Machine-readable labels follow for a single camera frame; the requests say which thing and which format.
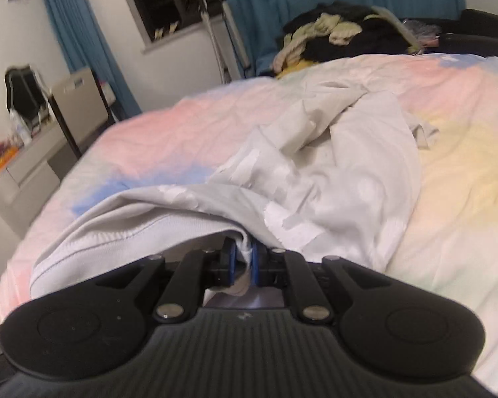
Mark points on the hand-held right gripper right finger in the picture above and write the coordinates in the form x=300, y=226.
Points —
x=255, y=269

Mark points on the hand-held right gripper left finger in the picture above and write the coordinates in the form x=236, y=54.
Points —
x=230, y=263

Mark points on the light grey shirt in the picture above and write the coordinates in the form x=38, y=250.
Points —
x=357, y=174

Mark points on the metal clothes rack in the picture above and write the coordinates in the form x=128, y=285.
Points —
x=212, y=33

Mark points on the black clothes pile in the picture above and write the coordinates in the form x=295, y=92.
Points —
x=377, y=37

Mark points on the small yellow cloth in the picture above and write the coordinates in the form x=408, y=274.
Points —
x=294, y=69

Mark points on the white desk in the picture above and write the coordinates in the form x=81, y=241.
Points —
x=79, y=99

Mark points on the pastel tie-dye bedsheet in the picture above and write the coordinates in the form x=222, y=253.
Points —
x=460, y=174

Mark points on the cream knitted cloth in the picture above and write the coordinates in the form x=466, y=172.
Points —
x=332, y=27

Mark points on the clear plastic bag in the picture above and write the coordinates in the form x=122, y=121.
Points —
x=423, y=33

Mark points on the black chair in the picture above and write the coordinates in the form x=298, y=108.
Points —
x=481, y=25

